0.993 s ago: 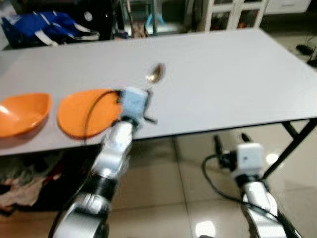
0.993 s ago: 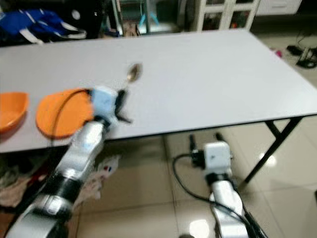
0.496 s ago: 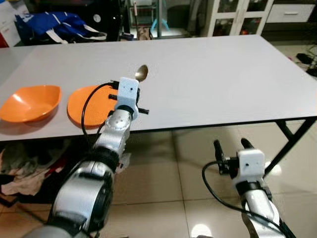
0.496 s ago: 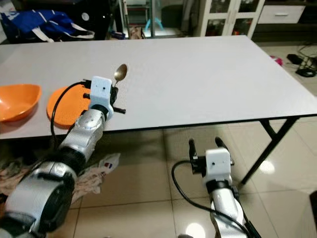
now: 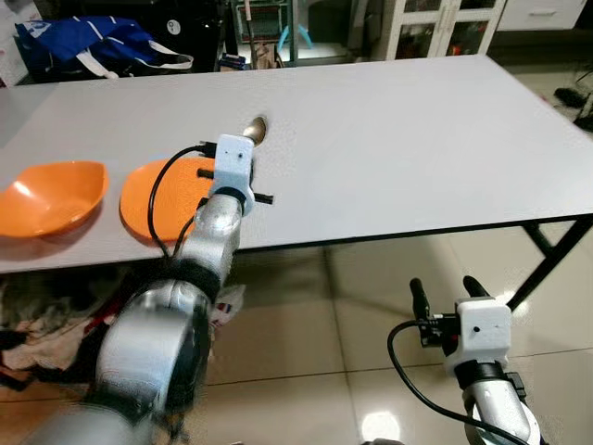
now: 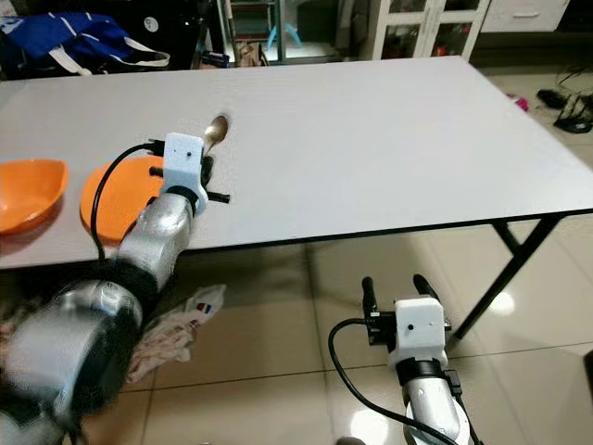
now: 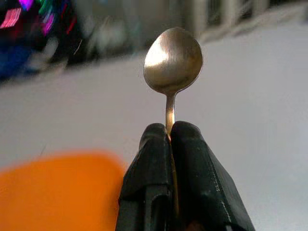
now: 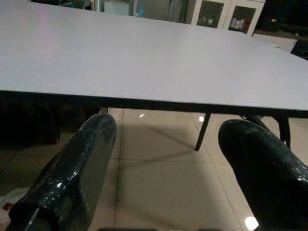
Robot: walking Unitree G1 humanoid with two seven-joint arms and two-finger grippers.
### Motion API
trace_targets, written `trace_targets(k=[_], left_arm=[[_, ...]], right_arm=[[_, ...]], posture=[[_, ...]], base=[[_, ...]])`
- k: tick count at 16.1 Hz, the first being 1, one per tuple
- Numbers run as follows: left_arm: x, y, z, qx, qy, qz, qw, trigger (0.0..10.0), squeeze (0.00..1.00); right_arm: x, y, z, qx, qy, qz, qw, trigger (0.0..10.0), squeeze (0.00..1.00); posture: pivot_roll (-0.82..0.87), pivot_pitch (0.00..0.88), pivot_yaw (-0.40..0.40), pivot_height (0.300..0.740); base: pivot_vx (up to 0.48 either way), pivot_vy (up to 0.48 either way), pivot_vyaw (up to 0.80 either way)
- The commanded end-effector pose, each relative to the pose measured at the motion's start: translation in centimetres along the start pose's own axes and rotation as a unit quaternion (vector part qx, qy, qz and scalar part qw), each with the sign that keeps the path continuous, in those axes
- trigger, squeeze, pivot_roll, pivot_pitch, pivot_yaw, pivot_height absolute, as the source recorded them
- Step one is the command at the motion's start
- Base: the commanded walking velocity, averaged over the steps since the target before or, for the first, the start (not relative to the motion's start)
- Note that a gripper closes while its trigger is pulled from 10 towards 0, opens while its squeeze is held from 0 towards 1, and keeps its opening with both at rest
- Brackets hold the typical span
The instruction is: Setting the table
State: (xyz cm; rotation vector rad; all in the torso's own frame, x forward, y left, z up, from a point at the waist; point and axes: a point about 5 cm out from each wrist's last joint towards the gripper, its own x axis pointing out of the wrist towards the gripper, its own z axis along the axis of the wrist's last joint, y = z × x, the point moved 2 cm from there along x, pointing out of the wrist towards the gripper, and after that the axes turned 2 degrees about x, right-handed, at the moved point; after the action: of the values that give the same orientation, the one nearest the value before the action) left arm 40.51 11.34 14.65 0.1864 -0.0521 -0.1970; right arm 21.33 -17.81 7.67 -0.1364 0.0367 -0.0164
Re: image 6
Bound orange plate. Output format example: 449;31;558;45
79;155;183;245

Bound black metal table leg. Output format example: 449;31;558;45
448;214;568;346

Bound black appliance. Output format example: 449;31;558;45
128;0;210;70

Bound beige cloth with printed patch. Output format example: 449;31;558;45
128;282;229;387

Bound orange bowl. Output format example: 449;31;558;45
0;159;69;236

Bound black shoes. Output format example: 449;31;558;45
536;87;593;136

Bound white glass door cabinet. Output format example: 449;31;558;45
360;0;488;62

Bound white drawer unit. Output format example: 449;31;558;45
480;0;572;34

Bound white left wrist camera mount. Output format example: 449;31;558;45
161;133;210;209

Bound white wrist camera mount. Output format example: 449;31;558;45
386;296;451;372
161;133;210;209

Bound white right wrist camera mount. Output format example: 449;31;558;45
386;296;451;372

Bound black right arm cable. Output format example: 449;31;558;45
326;317;438;445

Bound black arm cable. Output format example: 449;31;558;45
90;141;170;262
326;317;438;445

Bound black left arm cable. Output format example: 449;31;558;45
90;141;170;262

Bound blue bag with white straps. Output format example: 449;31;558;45
4;11;173;78

